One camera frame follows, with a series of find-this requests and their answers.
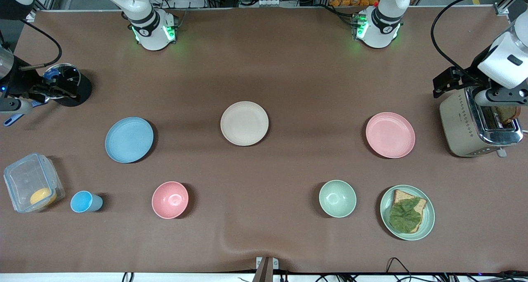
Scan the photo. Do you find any pink plate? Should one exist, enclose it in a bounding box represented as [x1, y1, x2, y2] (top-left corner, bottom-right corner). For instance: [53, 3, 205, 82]
[365, 112, 416, 159]

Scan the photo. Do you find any blue plate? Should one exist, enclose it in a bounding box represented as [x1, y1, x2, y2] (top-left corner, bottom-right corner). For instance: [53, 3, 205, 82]
[105, 117, 154, 164]

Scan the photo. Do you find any black cylindrical pot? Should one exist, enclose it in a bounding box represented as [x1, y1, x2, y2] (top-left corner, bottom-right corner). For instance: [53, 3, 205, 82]
[41, 63, 92, 107]

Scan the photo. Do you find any blue plastic utensil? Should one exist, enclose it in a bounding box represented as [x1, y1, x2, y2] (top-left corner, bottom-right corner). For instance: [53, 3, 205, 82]
[3, 102, 42, 127]

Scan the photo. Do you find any beige chrome toaster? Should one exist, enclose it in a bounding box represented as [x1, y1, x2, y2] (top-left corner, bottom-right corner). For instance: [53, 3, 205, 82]
[439, 86, 523, 158]

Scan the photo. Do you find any brown toast slice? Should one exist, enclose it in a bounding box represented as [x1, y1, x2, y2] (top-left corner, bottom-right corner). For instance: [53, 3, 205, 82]
[493, 105, 521, 125]

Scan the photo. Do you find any clear plastic container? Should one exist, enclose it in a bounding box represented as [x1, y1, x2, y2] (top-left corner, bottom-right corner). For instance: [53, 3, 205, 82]
[3, 153, 66, 213]

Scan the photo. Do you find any orange round food piece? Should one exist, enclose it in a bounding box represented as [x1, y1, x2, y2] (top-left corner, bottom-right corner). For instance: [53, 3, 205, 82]
[30, 187, 57, 206]

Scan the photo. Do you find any blue cup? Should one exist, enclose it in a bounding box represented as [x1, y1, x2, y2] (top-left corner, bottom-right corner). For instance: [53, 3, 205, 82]
[70, 190, 104, 213]

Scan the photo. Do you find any brown bread slice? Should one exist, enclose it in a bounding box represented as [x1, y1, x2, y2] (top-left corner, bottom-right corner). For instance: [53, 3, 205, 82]
[390, 190, 427, 233]

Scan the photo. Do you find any green plate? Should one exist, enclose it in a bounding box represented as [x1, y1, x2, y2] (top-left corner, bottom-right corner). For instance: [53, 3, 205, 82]
[380, 185, 435, 241]

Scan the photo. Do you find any green lettuce leaf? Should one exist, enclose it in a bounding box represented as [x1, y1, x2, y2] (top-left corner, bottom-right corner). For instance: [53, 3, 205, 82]
[389, 197, 422, 233]

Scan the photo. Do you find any pink bowl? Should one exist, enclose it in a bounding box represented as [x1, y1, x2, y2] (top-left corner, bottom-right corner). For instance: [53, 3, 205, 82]
[152, 181, 189, 219]

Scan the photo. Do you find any green bowl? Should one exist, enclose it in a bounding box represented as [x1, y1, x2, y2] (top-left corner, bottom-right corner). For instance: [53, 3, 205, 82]
[318, 180, 357, 218]

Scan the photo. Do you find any brown table mat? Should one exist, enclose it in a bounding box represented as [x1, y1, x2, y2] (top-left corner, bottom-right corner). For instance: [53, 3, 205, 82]
[0, 6, 528, 274]

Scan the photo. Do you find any beige plate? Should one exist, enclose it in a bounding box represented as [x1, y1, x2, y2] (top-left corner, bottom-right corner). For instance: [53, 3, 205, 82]
[220, 101, 269, 146]

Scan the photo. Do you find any metal table clamp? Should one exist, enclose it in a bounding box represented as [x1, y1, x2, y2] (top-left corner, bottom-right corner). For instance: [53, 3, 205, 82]
[256, 256, 279, 282]

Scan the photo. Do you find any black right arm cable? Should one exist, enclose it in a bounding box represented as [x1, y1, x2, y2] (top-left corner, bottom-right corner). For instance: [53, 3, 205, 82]
[19, 19, 63, 70]

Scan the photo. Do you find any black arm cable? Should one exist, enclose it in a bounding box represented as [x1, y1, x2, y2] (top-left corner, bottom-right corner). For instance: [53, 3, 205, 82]
[430, 0, 528, 82]
[19, 19, 63, 70]

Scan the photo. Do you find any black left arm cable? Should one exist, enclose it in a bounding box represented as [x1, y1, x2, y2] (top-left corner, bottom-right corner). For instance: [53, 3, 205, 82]
[430, 0, 528, 82]

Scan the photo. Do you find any aluminium frame profile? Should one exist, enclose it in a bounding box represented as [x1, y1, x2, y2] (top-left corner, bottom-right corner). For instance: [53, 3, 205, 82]
[495, 0, 528, 16]

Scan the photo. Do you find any black looped cable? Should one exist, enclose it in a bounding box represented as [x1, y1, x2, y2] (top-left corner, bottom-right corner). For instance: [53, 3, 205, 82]
[386, 257, 413, 282]

